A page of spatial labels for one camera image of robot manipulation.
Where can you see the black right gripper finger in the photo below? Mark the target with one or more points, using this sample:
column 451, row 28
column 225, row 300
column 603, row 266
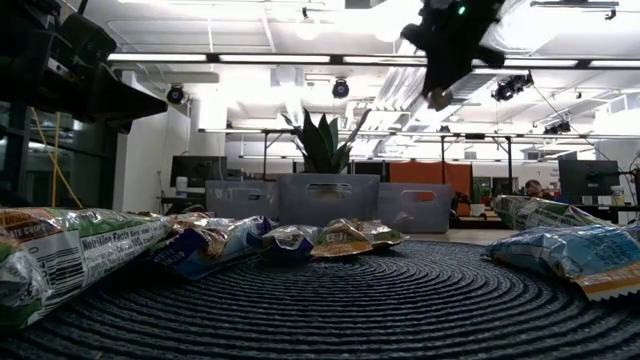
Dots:
column 454, row 70
column 434, row 72

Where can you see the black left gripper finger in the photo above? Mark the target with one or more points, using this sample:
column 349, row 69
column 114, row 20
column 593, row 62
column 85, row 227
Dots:
column 125, row 105

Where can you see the green white snack bag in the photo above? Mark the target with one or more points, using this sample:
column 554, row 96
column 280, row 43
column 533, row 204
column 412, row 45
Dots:
column 75, row 250

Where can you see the blue Chewy granola bar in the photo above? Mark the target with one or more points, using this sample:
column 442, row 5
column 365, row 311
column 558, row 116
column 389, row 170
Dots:
column 200, row 255
column 290, row 240
column 540, row 212

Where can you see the yellow green snack bag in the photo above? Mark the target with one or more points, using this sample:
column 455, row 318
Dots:
column 340, row 242

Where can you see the light blue snack bag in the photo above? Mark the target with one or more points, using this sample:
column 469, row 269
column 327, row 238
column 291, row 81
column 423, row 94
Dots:
column 575, row 255

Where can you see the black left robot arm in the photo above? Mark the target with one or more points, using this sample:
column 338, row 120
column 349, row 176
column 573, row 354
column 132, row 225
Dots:
column 20, row 50

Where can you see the black ceiling spotlight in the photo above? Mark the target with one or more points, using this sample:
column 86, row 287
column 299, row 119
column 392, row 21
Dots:
column 341, row 89
column 176, row 95

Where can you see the black track light cluster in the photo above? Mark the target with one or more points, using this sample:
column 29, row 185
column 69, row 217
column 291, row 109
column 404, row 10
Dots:
column 510, row 87

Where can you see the black computer monitor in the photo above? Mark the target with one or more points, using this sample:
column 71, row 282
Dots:
column 197, row 171
column 589, row 177

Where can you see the white cup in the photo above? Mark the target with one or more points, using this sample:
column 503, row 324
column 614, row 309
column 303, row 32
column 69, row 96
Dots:
column 181, row 187

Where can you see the orange partition panel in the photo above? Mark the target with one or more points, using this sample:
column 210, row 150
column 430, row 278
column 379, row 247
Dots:
column 430, row 172

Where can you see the small black light cluster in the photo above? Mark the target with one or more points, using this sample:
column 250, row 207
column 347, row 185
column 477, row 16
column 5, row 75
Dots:
column 557, row 128

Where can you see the snake plant in white pot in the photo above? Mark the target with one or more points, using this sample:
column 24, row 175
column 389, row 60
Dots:
column 322, row 145

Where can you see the small plant in white pot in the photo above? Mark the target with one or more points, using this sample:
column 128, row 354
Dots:
column 481, row 207

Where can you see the person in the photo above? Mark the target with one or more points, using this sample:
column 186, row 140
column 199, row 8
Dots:
column 534, row 187

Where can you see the translucent grey storage bin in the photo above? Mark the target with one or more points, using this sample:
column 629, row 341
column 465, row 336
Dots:
column 300, row 205
column 415, row 217
column 240, row 200

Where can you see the overhead LED light bar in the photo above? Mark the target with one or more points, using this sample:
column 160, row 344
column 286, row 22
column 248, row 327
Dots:
column 270, row 58

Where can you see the pale bottle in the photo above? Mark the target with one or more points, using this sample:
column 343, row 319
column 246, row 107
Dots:
column 618, row 196

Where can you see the dark round woven placemat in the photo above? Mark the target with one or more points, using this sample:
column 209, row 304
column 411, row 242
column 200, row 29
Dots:
column 350, row 310

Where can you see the silver ventilation duct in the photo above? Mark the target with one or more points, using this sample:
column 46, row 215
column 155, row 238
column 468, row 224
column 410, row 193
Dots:
column 395, row 87

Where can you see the black metal rig frame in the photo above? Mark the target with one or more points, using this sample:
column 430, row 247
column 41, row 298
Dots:
column 19, row 150

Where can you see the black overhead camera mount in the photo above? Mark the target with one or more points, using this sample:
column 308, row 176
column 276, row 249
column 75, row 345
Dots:
column 575, row 3

